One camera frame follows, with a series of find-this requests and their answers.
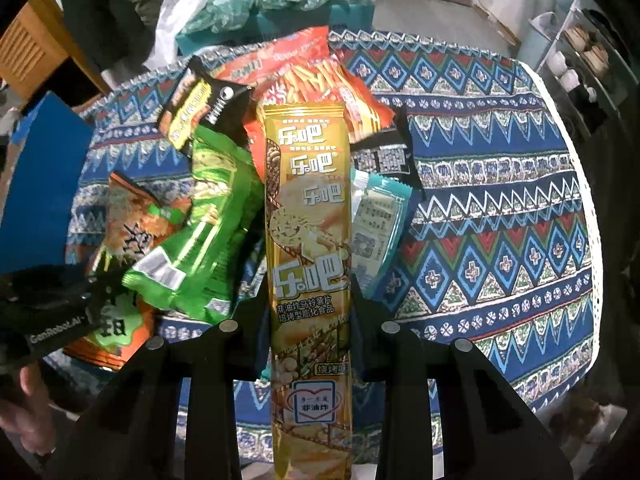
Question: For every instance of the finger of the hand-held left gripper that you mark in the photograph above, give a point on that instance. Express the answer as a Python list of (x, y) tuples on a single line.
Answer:
[(107, 280), (102, 310)]

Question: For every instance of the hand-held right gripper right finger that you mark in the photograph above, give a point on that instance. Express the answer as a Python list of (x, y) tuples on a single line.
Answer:
[(371, 342)]

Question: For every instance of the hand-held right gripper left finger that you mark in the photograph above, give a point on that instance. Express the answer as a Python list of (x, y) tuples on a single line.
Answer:
[(250, 332)]

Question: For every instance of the orange brown snack packet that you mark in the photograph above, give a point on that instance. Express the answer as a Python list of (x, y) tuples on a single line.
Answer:
[(125, 220)]

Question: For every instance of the long yellow snack packet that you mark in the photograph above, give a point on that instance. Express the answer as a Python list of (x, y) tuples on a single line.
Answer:
[(305, 240)]

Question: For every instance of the black snack packet white print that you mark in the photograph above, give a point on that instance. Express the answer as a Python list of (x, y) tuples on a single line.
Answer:
[(385, 160)]

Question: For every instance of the person's left hand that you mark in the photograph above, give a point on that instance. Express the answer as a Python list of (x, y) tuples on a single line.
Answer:
[(25, 405)]

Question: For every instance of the green snack packet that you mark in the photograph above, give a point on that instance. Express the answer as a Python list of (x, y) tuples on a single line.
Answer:
[(200, 240)]

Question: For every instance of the teal snack packet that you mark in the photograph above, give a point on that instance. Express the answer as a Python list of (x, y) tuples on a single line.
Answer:
[(380, 230)]

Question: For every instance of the blue patterned tablecloth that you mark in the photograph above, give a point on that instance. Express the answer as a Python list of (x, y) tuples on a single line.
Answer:
[(500, 210)]

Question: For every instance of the black and yellow snack packet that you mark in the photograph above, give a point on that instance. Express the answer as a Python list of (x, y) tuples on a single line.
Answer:
[(220, 105)]

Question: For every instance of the wooden cabinet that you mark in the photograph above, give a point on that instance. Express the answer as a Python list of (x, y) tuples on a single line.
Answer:
[(35, 55)]

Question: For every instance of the red stick snack packet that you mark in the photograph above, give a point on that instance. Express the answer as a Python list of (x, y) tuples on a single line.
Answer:
[(320, 80)]

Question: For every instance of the dark cloth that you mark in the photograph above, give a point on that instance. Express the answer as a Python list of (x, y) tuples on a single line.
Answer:
[(110, 10)]

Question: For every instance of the white plastic bag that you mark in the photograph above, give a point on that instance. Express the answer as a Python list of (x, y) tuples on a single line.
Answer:
[(175, 15)]

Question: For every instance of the white cup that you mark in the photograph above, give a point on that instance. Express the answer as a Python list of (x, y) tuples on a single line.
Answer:
[(570, 80), (555, 62), (590, 94)]

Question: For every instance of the white shelf rack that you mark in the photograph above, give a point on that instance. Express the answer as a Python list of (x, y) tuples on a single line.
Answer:
[(607, 25)]

